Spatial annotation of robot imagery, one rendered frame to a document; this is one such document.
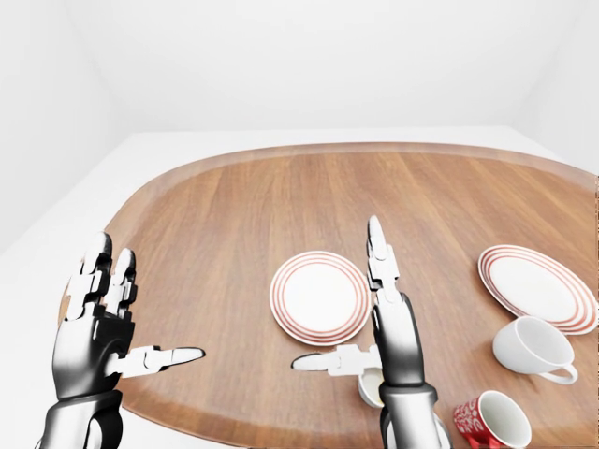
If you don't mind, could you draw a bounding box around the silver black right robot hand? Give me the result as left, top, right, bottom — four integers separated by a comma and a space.
291, 214, 426, 387

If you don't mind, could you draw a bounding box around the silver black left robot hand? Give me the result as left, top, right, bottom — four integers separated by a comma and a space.
51, 231, 207, 401

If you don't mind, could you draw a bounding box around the large white mug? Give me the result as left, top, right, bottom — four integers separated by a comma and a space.
491, 315, 579, 385

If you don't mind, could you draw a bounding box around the white plate with red rings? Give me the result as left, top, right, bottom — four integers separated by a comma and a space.
269, 251, 373, 347
477, 244, 599, 336

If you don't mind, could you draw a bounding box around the small cream mug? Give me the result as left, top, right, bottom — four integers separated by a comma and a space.
358, 367, 386, 410

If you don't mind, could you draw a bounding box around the red patterned mug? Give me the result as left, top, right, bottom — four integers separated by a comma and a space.
452, 390, 533, 449

